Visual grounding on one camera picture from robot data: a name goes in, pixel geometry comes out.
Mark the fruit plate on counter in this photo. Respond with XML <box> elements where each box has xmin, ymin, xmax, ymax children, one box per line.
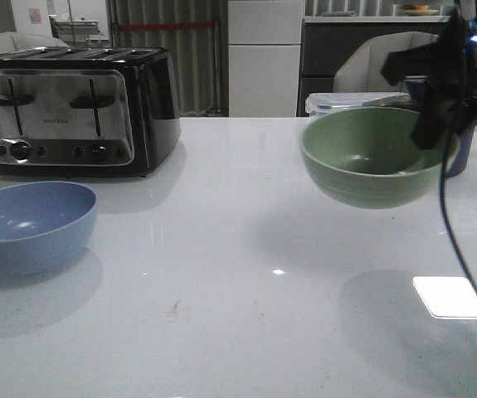
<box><xmin>400</xmin><ymin>4</ymin><xmax>439</xmax><ymax>17</ymax></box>

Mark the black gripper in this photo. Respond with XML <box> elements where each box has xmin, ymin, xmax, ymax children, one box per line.
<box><xmin>381</xmin><ymin>7</ymin><xmax>477</xmax><ymax>150</ymax></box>

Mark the beige padded chair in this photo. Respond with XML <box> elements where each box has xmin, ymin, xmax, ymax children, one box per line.
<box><xmin>333</xmin><ymin>31</ymin><xmax>438</xmax><ymax>93</ymax></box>

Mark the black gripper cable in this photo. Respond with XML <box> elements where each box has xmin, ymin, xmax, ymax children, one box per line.
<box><xmin>438</xmin><ymin>16</ymin><xmax>477</xmax><ymax>339</ymax></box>

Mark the green bowl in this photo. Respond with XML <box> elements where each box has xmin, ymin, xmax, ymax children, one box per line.
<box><xmin>299</xmin><ymin>107</ymin><xmax>460</xmax><ymax>209</ymax></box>

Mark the white refrigerator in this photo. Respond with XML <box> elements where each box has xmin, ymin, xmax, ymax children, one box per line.
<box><xmin>228</xmin><ymin>1</ymin><xmax>304</xmax><ymax>118</ymax></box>

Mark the clear plastic food container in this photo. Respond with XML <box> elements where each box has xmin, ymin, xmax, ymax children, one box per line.
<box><xmin>304</xmin><ymin>92</ymin><xmax>411</xmax><ymax>117</ymax></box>

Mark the blue bowl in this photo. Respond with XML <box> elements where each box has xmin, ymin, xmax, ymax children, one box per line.
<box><xmin>0</xmin><ymin>181</ymin><xmax>98</xmax><ymax>275</ymax></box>

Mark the dark kitchen counter cabinet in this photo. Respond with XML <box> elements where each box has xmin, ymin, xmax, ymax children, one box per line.
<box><xmin>296</xmin><ymin>17</ymin><xmax>448</xmax><ymax>116</ymax></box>

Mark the black chrome four-slot toaster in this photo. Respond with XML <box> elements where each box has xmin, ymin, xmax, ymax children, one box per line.
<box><xmin>0</xmin><ymin>47</ymin><xmax>181</xmax><ymax>177</ymax></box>

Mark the dark blue saucepan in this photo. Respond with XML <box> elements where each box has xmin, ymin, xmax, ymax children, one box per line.
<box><xmin>446</xmin><ymin>120</ymin><xmax>477</xmax><ymax>178</ymax></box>

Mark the white armchair left background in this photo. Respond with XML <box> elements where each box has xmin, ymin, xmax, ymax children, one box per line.
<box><xmin>0</xmin><ymin>32</ymin><xmax>72</xmax><ymax>59</ymax></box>

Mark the red barrier tape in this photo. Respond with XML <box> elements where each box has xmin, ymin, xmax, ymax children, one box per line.
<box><xmin>118</xmin><ymin>21</ymin><xmax>213</xmax><ymax>32</ymax></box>

